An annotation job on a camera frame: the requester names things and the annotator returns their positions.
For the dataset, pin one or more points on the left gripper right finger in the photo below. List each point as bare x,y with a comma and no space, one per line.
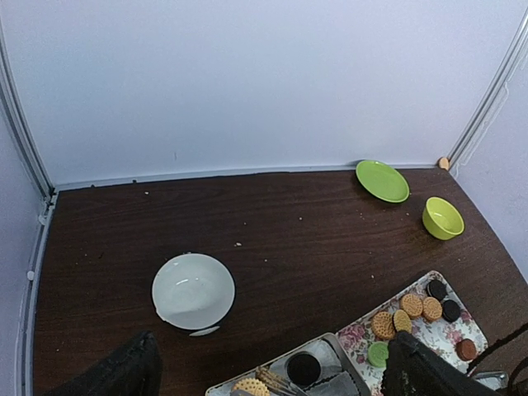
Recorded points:
414,369

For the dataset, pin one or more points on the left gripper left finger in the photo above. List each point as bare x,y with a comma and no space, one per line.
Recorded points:
134,368

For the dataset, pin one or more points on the tan biscuit cookie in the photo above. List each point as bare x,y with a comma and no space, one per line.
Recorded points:
412,305
251,386
382,325
431,309

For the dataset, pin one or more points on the floral rectangular tray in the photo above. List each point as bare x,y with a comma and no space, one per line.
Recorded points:
440,336

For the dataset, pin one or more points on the beige cookie tin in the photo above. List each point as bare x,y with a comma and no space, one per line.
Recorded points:
338,375

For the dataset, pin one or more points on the black sandwich cookie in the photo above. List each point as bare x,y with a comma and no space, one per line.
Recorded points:
436,289
303,369
450,311

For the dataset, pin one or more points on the green cookie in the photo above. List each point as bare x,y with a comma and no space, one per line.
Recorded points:
378,354

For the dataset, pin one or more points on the silver metal tin lid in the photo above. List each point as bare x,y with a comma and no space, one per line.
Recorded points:
494,380

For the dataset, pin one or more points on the white and dark bowl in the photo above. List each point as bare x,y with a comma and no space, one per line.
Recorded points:
193,292

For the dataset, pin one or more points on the green bowl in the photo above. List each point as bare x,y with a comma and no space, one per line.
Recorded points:
441,219

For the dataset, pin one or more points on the green plate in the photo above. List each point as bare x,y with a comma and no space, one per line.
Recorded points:
382,181

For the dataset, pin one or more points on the left aluminium frame post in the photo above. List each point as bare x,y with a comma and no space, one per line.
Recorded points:
19,128

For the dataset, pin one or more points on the aluminium frame post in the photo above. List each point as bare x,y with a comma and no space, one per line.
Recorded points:
492,101
19,128

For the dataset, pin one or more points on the right aluminium frame post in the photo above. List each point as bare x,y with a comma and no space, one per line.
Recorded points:
492,101

